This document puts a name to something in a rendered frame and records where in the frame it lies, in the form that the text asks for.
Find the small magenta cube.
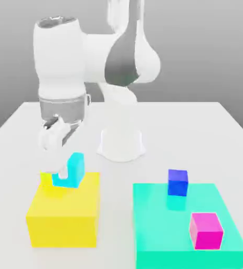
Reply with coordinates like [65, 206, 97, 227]
[189, 212, 225, 251]

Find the small blue cube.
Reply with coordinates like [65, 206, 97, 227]
[167, 169, 189, 198]

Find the large yellow box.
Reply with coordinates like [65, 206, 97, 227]
[25, 171, 101, 249]

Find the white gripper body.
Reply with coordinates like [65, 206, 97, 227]
[40, 144, 72, 174]

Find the large turquoise box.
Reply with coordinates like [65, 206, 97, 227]
[132, 183, 243, 269]

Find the small cyan cube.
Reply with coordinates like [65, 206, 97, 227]
[51, 152, 86, 189]

